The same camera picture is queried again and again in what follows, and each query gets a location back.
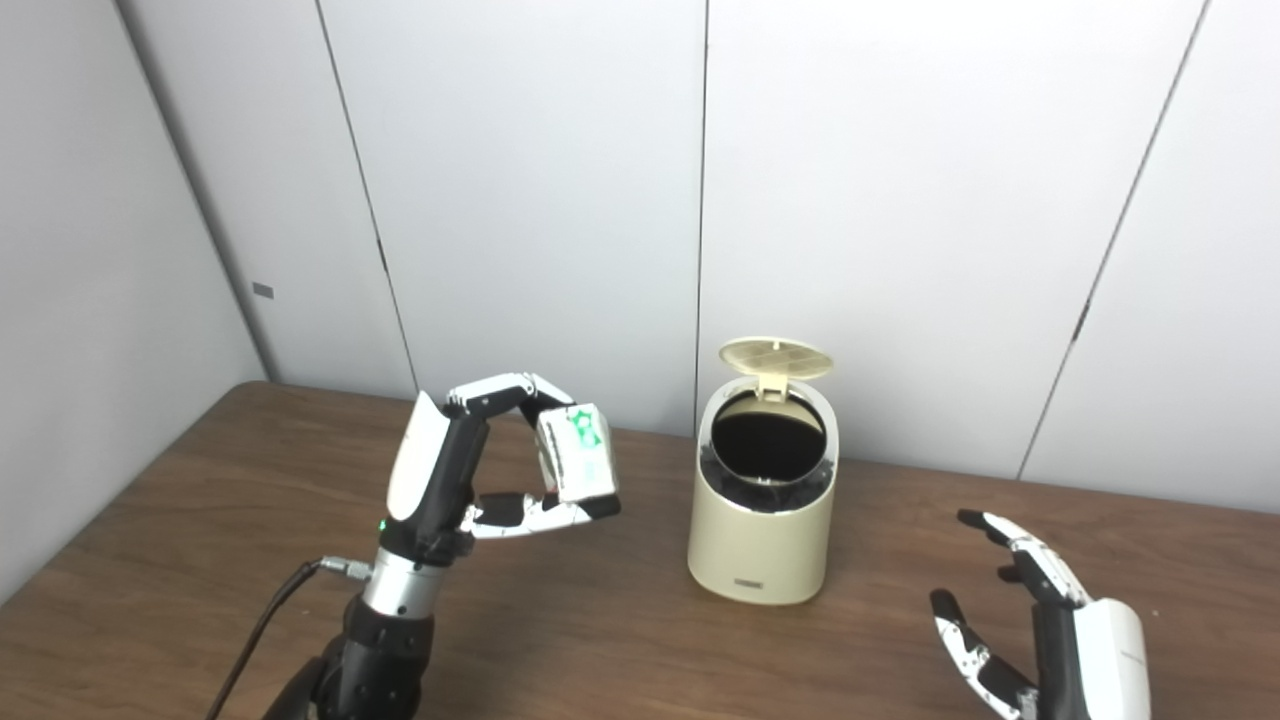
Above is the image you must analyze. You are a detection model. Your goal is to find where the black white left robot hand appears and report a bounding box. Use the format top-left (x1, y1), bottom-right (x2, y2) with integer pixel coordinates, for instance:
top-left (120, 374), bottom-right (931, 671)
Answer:
top-left (380, 372), bottom-right (621, 566)

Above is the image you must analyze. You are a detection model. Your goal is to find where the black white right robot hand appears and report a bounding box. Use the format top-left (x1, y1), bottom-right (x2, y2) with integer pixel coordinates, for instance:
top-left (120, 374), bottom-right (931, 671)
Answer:
top-left (930, 509), bottom-right (1153, 720)

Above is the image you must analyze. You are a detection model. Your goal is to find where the green white milk carton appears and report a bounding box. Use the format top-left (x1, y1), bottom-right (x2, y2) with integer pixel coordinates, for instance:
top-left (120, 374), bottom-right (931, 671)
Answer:
top-left (536, 403), bottom-right (619, 503)

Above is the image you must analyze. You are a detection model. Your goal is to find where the cream-colored round bin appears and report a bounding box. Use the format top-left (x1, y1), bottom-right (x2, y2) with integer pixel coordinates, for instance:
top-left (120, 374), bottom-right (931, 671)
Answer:
top-left (687, 337), bottom-right (839, 606)

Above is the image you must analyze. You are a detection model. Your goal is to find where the cream round bin lid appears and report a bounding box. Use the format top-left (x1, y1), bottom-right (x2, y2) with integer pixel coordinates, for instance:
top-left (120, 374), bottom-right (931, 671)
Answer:
top-left (718, 337), bottom-right (834, 401)

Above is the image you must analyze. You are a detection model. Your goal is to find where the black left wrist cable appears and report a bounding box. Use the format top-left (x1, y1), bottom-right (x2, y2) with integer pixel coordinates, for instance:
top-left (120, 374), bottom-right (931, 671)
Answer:
top-left (205, 557), bottom-right (373, 720)

